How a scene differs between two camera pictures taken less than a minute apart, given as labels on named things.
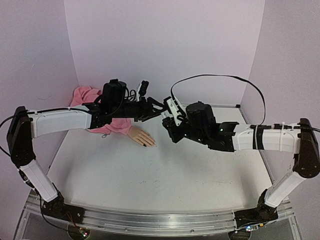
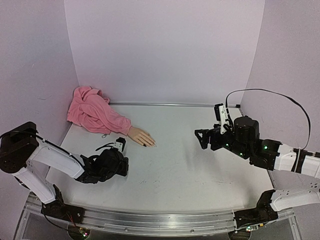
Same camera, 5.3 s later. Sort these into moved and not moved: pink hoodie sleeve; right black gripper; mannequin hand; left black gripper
Moved: left black gripper; right black gripper
Not moved: mannequin hand; pink hoodie sleeve
